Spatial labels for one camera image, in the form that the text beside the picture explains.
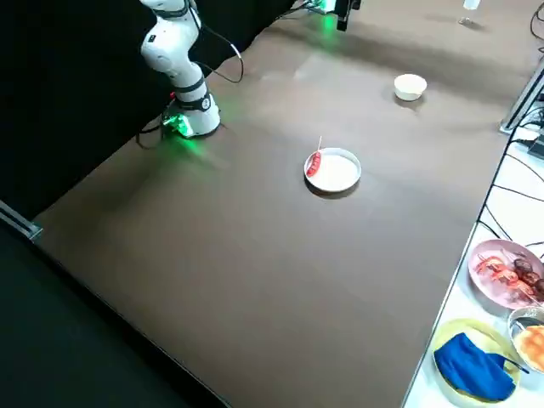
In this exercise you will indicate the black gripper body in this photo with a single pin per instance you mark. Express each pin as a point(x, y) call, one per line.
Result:
point(348, 4)

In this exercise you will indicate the round white plate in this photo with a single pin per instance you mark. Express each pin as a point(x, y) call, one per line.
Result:
point(336, 174)

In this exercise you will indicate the white bowl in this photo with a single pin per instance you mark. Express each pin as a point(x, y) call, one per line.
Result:
point(410, 91)

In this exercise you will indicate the clear glass bowl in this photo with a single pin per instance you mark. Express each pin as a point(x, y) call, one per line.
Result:
point(516, 325)

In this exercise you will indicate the black power adapter box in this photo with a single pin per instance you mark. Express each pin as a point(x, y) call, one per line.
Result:
point(537, 149)

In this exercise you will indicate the grilled shrimp skewer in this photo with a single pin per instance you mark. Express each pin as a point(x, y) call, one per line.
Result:
point(501, 272)

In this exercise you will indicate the pink plate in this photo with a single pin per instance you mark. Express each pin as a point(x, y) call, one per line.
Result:
point(489, 280)

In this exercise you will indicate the dark mushroom skewer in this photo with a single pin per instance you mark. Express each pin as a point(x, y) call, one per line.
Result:
point(523, 265)

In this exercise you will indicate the yellow plate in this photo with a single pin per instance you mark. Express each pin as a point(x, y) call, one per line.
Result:
point(467, 329)

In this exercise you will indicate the blue cloth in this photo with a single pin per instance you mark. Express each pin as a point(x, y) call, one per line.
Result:
point(472, 365)

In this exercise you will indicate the golden bread piece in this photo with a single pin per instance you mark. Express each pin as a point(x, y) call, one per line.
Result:
point(533, 344)

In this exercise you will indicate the aluminium post with bracket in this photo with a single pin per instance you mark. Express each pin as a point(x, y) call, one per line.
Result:
point(523, 95)

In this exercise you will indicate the aluminium frame rail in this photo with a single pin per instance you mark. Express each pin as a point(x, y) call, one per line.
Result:
point(21, 221)

